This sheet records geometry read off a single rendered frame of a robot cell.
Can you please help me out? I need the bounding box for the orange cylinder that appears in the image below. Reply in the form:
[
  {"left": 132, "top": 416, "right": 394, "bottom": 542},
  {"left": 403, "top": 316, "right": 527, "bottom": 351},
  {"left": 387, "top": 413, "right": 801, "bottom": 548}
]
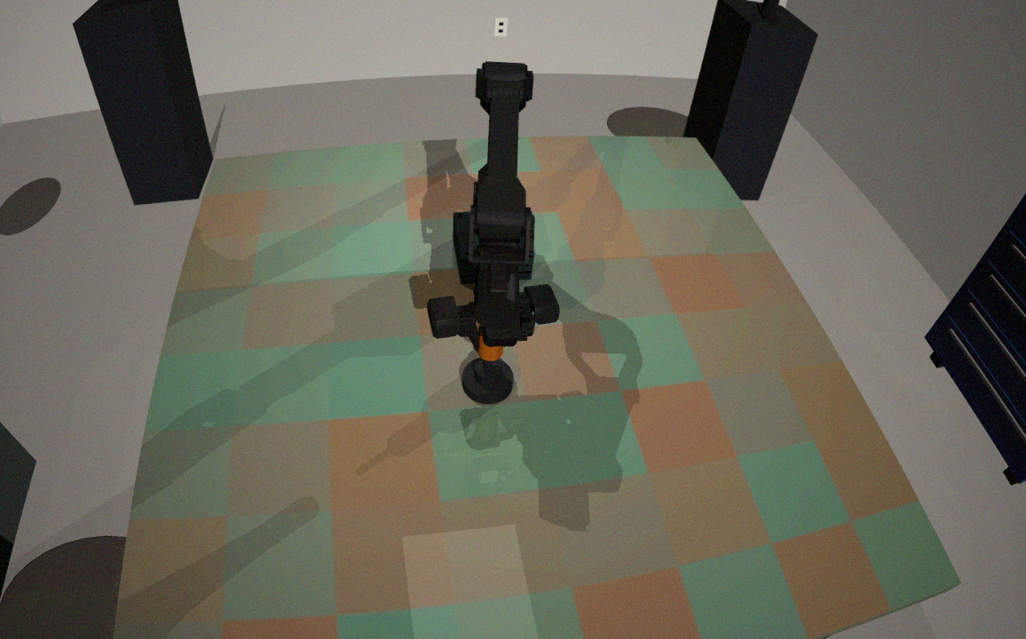
[{"left": 477, "top": 323, "right": 503, "bottom": 361}]

